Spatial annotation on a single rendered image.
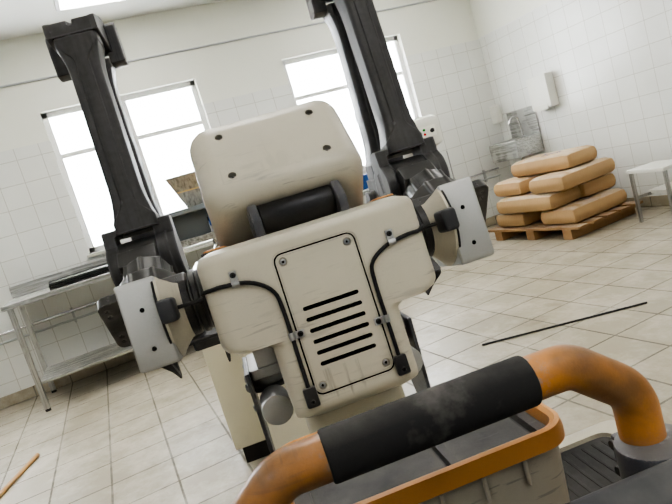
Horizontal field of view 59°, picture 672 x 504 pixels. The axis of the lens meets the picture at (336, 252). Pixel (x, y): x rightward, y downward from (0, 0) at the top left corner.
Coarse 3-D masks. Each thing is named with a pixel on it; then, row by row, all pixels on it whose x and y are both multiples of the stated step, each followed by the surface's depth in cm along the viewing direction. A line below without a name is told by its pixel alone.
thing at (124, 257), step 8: (136, 240) 87; (144, 240) 86; (152, 240) 86; (120, 248) 86; (128, 248) 86; (136, 248) 84; (144, 248) 84; (152, 248) 84; (120, 256) 83; (128, 256) 83; (136, 256) 83; (144, 256) 83; (120, 264) 82; (120, 272) 82
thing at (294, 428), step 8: (296, 416) 197; (288, 424) 196; (296, 424) 197; (304, 424) 198; (272, 432) 196; (280, 432) 196; (288, 432) 197; (296, 432) 197; (304, 432) 198; (280, 440) 196; (288, 440) 197
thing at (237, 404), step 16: (208, 352) 258; (224, 352) 260; (208, 368) 259; (224, 368) 260; (240, 368) 262; (224, 384) 261; (240, 384) 262; (224, 400) 261; (240, 400) 263; (240, 416) 263; (256, 416) 265; (240, 432) 264; (256, 432) 265; (240, 448) 265; (256, 448) 269
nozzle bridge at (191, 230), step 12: (204, 204) 253; (180, 216) 259; (192, 216) 260; (204, 216) 261; (180, 228) 260; (192, 228) 261; (204, 228) 262; (180, 240) 260; (192, 240) 256; (204, 240) 257
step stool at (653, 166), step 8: (664, 160) 484; (640, 168) 479; (648, 168) 467; (656, 168) 458; (664, 168) 452; (632, 176) 489; (664, 176) 455; (632, 184) 490; (664, 184) 502; (648, 192) 495; (656, 192) 490; (664, 192) 482; (640, 208) 493; (640, 216) 493
